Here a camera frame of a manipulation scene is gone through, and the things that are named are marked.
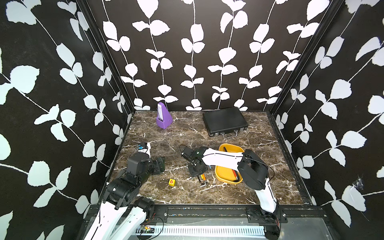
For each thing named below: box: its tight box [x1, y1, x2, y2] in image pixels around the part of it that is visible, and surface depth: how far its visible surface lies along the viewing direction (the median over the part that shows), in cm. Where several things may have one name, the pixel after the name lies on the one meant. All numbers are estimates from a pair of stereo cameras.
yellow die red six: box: [168, 178, 176, 187], surface depth 84 cm
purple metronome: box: [156, 102, 173, 130], surface depth 107 cm
